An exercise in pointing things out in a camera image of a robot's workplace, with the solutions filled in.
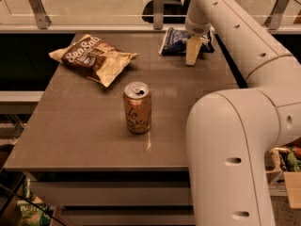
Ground metal railing bracket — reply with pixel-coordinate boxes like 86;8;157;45
264;0;290;30
28;0;52;29
153;0;164;30

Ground left metal railing bracket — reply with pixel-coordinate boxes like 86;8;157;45
28;0;52;29

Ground brown sea salt chip bag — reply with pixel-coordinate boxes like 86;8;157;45
49;34;138;88

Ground right metal railing bracket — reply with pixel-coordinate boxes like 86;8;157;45
264;0;290;30

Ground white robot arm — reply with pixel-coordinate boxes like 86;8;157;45
186;0;300;226

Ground middle metal railing bracket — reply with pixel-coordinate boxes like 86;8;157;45
153;0;164;30

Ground orange LaCroix soda can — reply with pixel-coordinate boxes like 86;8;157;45
123;82;151;134

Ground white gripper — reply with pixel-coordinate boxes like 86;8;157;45
185;4;211;66

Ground grey table drawer unit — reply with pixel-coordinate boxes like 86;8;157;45
23;170;196;226

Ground black office chair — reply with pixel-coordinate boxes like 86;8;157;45
142;0;190;24

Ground blue chip bag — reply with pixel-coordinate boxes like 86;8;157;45
159;27;214;56

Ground green snack bag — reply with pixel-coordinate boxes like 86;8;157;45
17;201;52;226

